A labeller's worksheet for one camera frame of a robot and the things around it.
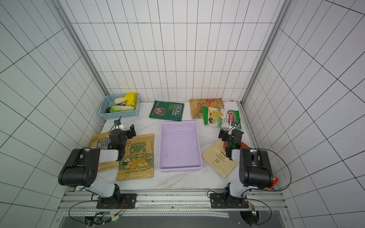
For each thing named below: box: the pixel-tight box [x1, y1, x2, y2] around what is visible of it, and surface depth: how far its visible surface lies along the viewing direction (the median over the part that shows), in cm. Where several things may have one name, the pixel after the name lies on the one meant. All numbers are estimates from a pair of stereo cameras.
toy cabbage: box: [109, 104, 135, 113], surface depth 109 cm
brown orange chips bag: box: [189, 97, 225, 119], surface depth 120 cm
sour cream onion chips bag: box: [115, 133, 155, 181], surface depth 87 cm
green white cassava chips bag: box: [203, 106, 242, 130], surface depth 109 cm
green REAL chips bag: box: [149, 100, 185, 122], surface depth 116 cm
